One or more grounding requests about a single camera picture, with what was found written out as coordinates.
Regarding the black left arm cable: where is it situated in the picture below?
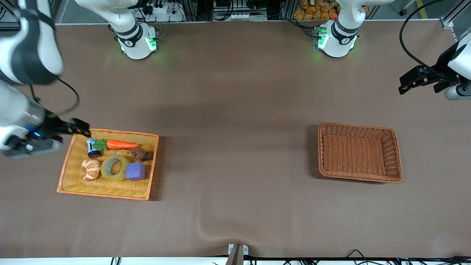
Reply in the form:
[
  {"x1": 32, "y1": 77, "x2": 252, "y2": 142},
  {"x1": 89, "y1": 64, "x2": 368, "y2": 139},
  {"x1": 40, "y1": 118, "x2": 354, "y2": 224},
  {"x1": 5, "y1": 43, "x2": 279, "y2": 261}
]
[{"x1": 399, "y1": 0, "x2": 451, "y2": 76}]

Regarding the orange toy carrot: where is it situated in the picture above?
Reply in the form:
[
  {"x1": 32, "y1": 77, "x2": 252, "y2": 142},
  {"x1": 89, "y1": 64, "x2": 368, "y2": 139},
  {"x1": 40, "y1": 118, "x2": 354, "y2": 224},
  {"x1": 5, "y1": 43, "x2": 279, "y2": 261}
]
[{"x1": 93, "y1": 138, "x2": 141, "y2": 151}]

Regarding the yellow wicker basket orange rim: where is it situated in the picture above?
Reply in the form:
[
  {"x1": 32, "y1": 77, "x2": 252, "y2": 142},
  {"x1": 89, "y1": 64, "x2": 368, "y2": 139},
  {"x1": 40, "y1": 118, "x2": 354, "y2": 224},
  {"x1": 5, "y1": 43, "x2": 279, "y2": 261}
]
[{"x1": 56, "y1": 128, "x2": 160, "y2": 201}]

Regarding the yellow clear tape roll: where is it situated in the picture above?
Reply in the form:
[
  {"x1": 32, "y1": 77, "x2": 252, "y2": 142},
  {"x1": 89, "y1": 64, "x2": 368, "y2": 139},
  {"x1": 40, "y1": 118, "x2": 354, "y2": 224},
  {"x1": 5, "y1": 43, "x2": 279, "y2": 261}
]
[{"x1": 100, "y1": 154, "x2": 131, "y2": 182}]

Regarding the metal table clamp bracket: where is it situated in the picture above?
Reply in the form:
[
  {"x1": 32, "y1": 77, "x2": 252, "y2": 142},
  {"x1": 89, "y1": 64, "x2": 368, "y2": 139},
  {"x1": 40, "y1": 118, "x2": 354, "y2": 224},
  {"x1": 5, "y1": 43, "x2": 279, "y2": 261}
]
[{"x1": 227, "y1": 243, "x2": 249, "y2": 265}]

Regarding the bag of orange buns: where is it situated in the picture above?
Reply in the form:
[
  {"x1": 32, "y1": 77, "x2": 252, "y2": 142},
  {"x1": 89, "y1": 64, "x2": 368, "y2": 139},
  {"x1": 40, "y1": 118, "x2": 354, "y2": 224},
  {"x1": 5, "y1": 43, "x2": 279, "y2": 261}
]
[{"x1": 293, "y1": 0, "x2": 340, "y2": 21}]

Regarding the aluminium frame profile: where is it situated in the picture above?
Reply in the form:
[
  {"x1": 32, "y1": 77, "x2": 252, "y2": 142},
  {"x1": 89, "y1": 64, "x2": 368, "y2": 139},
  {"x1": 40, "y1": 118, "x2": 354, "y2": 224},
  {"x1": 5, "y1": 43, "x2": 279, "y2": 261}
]
[{"x1": 439, "y1": 0, "x2": 471, "y2": 30}]

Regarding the small blue labelled can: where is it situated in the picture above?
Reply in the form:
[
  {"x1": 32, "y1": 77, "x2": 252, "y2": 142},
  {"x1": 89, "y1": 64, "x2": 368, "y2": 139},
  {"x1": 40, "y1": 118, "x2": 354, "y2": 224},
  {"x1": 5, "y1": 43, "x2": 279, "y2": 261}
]
[{"x1": 86, "y1": 138, "x2": 102, "y2": 159}]

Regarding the toy croissant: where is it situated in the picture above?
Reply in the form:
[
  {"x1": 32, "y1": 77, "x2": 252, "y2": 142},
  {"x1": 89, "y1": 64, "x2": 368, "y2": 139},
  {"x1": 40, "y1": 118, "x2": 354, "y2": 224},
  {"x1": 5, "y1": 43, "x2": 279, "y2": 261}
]
[{"x1": 81, "y1": 158, "x2": 102, "y2": 181}]

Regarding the brown toy lion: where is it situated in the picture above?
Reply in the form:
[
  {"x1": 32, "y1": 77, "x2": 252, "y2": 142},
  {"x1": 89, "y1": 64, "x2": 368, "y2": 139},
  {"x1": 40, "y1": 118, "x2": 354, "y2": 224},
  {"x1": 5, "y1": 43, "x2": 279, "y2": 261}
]
[{"x1": 127, "y1": 146, "x2": 154, "y2": 163}]

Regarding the white power strip with plugs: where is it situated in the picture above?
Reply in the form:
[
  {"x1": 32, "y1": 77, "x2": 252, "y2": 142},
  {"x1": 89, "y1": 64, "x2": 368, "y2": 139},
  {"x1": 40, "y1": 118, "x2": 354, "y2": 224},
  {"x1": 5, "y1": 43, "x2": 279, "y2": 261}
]
[{"x1": 142, "y1": 0, "x2": 185, "y2": 22}]

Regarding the brown wicker basket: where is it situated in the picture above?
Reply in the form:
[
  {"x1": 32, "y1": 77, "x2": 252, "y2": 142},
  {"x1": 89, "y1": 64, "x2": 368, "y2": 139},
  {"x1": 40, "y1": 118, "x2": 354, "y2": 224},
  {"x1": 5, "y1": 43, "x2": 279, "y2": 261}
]
[{"x1": 317, "y1": 122, "x2": 403, "y2": 184}]

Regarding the purple foam cube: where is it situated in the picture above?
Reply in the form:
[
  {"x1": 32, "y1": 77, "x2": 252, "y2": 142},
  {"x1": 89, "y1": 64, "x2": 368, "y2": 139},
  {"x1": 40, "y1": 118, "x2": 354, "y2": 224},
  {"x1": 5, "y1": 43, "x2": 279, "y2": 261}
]
[{"x1": 125, "y1": 162, "x2": 148, "y2": 181}]

